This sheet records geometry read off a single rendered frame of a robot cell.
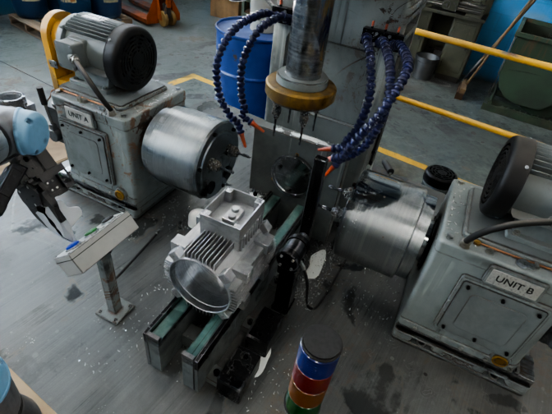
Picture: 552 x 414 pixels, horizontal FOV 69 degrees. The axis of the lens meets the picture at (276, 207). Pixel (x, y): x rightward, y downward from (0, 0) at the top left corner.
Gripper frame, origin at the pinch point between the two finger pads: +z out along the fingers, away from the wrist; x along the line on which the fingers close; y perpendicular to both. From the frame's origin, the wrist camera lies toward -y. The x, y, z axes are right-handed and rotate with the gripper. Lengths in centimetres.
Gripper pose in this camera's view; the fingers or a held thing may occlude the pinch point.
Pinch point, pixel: (66, 238)
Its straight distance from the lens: 95.5
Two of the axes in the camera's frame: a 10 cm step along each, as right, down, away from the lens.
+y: 4.4, -5.2, 7.3
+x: -7.7, 2.0, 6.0
